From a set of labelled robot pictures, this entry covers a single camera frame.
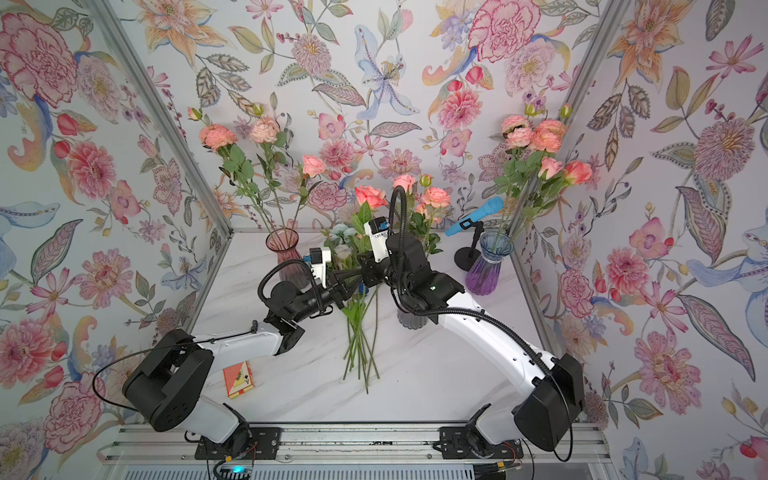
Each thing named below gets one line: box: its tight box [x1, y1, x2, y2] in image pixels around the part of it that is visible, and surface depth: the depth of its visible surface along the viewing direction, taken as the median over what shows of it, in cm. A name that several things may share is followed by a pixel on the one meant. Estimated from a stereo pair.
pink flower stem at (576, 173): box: [528, 161, 593, 223], surface depth 79 cm
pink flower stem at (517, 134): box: [493, 116, 544, 248], surface depth 84 cm
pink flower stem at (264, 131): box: [249, 103, 287, 229], surface depth 86 cm
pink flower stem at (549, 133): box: [530, 104, 573, 157], surface depth 78 cm
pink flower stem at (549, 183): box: [516, 157, 564, 229], surface depth 80 cm
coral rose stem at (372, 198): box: [352, 185, 387, 253], surface depth 67 cm
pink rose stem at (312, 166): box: [290, 155, 326, 228], surface depth 80 cm
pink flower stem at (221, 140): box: [188, 108, 271, 232], surface depth 81 cm
